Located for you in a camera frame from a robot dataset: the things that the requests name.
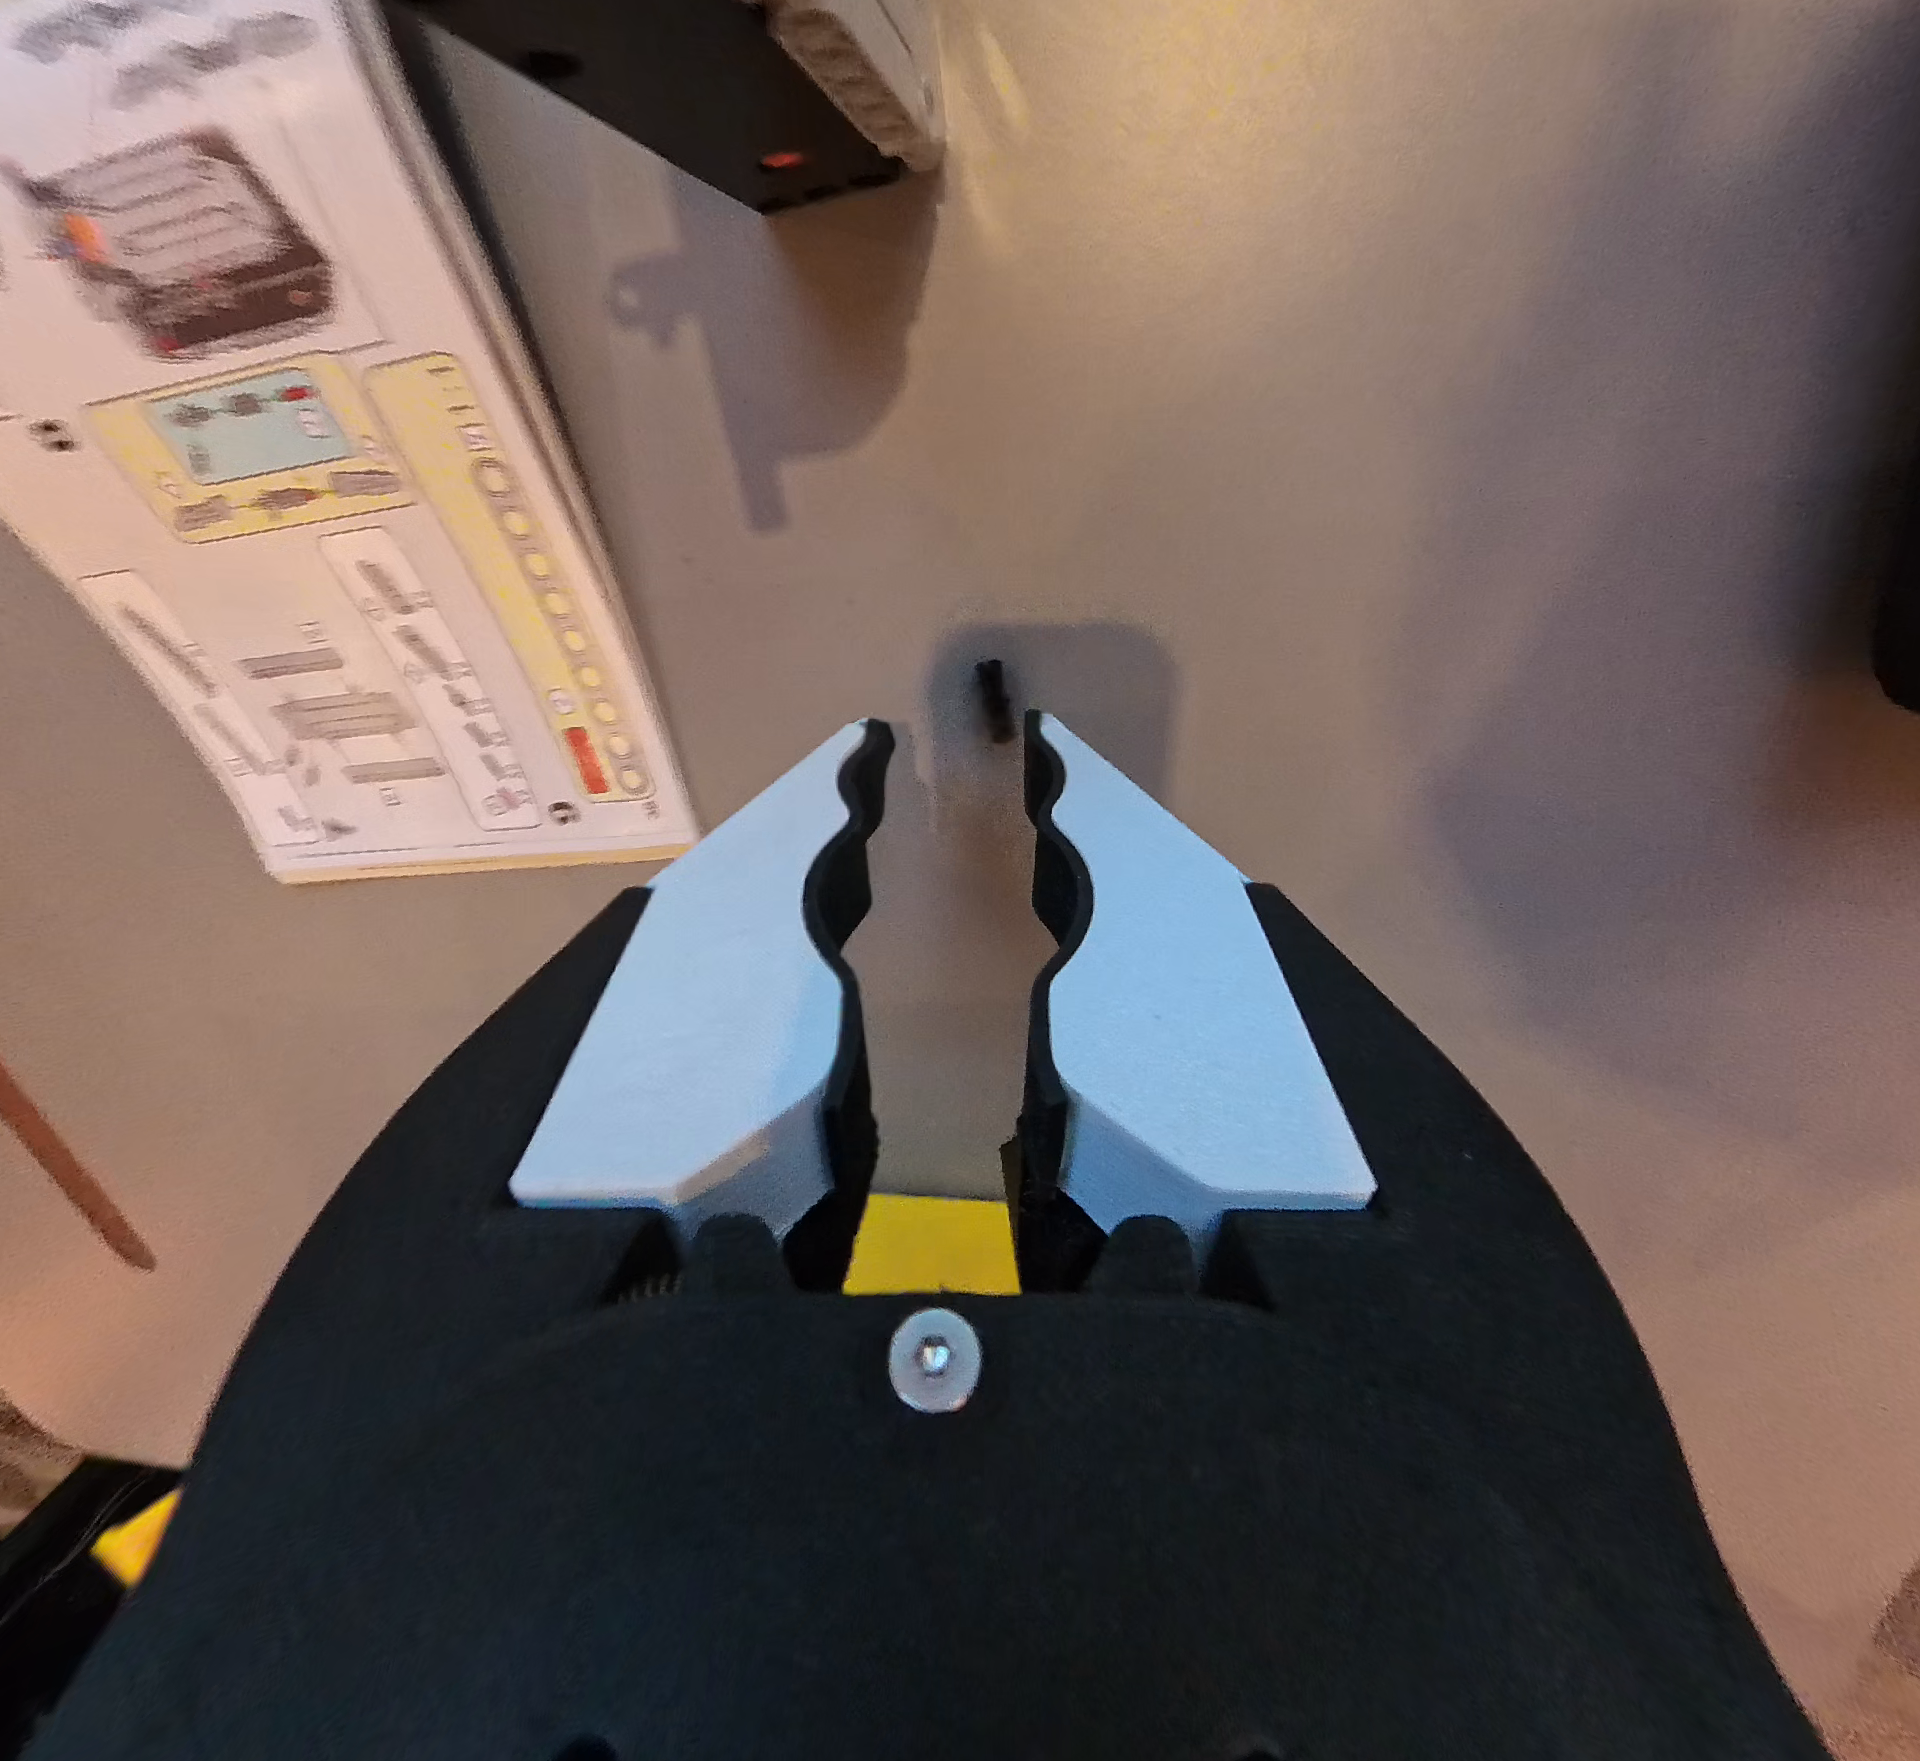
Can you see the black grey brick assembly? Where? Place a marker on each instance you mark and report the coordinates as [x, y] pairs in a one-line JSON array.
[[600, 21]]

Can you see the grey desk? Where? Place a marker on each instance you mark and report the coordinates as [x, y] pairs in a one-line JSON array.
[[1349, 591]]

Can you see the white instruction booklet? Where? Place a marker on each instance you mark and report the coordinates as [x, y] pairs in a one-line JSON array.
[[375, 516]]

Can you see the brown wooden strip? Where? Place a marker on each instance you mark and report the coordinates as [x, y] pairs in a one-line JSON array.
[[75, 1168]]

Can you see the small black connector pin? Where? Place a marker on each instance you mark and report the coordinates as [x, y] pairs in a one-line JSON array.
[[993, 704]]

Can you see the yellow plastic bin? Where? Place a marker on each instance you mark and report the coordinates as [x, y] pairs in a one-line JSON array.
[[930, 1243]]

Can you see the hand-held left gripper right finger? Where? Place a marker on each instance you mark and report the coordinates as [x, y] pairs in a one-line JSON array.
[[1201, 1040]]

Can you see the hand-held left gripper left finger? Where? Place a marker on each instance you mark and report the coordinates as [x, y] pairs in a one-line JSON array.
[[690, 1040]]

